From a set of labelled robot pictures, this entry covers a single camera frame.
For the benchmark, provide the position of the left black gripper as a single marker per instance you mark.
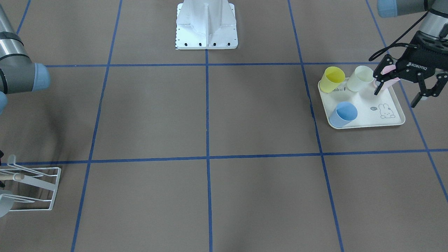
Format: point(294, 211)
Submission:
point(415, 70)

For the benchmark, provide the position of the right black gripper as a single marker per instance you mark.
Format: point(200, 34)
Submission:
point(1, 154)

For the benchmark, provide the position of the pink cup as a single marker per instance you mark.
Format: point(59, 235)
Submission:
point(388, 83)

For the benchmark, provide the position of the grey plastic cup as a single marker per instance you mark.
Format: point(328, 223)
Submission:
point(6, 204)

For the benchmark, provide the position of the blue cup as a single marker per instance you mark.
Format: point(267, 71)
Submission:
point(343, 114)

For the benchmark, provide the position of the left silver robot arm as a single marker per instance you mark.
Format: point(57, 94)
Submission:
point(433, 22)

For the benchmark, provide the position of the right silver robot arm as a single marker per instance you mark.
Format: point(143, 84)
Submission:
point(18, 73)

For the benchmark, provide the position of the cream white cup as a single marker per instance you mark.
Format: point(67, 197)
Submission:
point(360, 78)

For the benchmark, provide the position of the yellow cup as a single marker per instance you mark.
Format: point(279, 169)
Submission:
point(331, 79)

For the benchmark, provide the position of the cream rabbit tray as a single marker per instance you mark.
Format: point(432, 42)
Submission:
point(379, 110)

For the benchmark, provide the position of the white wire cup rack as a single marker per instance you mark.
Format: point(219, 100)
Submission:
point(33, 189)

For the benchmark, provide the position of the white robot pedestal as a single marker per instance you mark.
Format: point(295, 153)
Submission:
point(206, 25)

